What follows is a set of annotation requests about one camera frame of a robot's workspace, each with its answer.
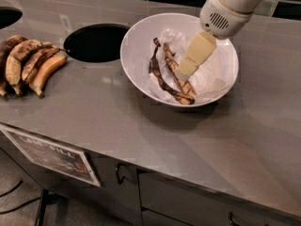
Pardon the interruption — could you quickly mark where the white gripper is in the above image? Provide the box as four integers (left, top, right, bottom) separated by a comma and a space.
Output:
175, 0, 252, 81

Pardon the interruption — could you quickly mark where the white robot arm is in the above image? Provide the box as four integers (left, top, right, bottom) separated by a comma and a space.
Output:
175, 0, 262, 81

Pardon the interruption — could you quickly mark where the white bowl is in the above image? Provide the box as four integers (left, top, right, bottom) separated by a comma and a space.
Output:
120, 13, 239, 107

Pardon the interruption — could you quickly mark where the thin dark banana peel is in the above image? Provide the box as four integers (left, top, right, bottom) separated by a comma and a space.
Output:
149, 38, 195, 105

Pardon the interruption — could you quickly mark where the brown streaked banana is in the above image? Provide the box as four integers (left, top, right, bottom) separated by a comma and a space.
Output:
21, 45, 62, 84

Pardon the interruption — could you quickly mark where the orange yellow banana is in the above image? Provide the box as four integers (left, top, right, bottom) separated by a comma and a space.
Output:
29, 55, 68, 98

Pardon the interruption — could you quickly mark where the spotted yellow banana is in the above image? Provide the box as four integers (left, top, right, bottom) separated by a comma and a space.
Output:
5, 40, 43, 95

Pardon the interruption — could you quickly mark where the dark brown banana far left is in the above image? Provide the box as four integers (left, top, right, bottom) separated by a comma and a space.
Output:
0, 35, 26, 98

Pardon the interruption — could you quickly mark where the white crumpled paper liner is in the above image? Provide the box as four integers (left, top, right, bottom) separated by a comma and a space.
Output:
148, 34, 230, 105

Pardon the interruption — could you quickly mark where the grey cabinet drawer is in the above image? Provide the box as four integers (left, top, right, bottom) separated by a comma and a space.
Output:
138, 173, 301, 226

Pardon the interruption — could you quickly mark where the landfill sign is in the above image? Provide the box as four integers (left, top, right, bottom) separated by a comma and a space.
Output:
0, 125, 101, 186

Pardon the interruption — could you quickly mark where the grey cabinet door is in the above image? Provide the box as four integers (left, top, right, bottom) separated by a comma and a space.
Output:
1, 131, 142, 226

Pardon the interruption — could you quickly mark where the black cabinet handle left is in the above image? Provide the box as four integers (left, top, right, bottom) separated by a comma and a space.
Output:
115, 163, 125, 185

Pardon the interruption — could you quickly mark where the black cabinet handle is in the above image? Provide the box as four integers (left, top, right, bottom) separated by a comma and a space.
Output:
115, 163, 125, 185
229, 212, 250, 226

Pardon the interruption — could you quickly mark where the black cabinet handle right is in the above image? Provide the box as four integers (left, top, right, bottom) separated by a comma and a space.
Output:
229, 212, 250, 226

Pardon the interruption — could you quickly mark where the black floor cable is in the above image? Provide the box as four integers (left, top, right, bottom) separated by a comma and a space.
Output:
0, 180, 43, 216

